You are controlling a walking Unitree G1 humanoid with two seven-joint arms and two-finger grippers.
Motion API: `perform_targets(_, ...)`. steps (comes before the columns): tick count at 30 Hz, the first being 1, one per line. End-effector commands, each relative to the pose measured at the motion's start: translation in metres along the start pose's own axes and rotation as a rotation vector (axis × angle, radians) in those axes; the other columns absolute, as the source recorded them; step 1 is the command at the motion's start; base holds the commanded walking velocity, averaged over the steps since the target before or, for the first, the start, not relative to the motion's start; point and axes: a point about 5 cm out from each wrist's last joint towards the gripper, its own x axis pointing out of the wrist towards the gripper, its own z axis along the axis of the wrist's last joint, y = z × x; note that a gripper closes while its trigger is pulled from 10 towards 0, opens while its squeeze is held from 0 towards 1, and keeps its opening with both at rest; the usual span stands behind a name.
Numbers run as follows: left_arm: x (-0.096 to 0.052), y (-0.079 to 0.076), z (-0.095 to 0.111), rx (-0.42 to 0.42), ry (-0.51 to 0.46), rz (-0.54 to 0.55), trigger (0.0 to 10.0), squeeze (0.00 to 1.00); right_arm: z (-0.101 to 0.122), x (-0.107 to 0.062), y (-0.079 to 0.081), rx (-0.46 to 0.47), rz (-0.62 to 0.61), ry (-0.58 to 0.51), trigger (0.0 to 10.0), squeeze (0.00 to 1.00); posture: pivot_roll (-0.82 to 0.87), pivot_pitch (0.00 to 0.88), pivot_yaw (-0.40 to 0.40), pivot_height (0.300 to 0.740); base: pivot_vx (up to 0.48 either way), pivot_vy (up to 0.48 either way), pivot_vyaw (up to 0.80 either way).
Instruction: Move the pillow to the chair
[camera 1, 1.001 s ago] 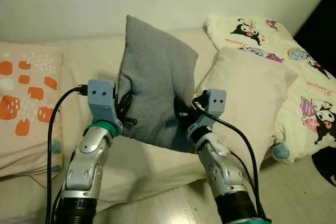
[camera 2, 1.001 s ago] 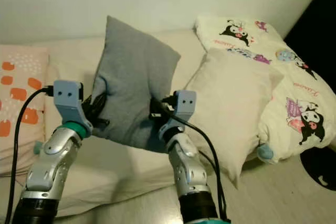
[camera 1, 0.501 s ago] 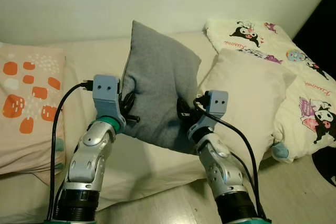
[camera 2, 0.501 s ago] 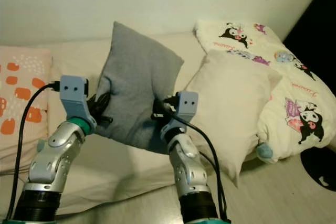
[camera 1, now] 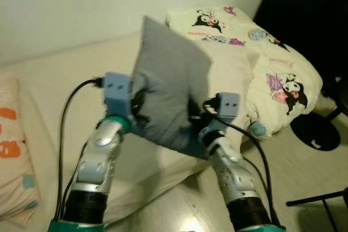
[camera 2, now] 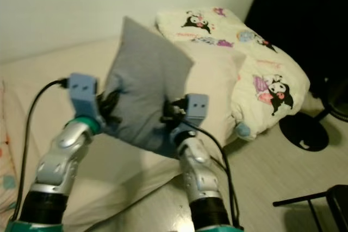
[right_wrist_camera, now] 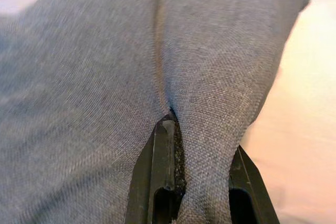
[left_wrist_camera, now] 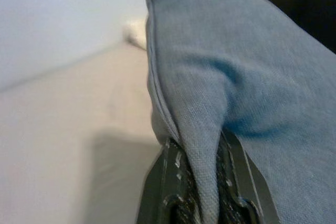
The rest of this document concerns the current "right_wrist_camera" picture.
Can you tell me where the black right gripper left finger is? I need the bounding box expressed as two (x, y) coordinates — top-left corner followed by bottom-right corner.
(125, 113), (188, 224)

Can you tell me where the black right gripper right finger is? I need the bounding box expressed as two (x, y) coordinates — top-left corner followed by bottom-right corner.
(228, 145), (280, 224)

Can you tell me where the grey fabric pillow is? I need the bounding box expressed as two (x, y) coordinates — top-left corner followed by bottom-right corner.
(0, 0), (310, 224)

